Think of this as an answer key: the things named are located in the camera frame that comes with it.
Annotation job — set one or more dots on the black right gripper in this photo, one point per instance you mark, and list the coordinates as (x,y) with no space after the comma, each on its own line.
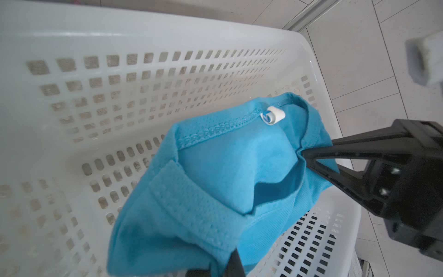
(404,168)

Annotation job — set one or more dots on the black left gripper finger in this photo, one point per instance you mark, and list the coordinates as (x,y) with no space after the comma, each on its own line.
(234,267)

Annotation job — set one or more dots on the teal t-shirt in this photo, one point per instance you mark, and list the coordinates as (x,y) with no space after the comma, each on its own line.
(230,181)

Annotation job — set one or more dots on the white plastic laundry basket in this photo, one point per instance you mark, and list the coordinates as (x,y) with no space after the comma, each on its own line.
(87,97)

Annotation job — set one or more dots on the aluminium corner profile right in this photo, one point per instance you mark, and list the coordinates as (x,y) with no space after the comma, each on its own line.
(310,14)

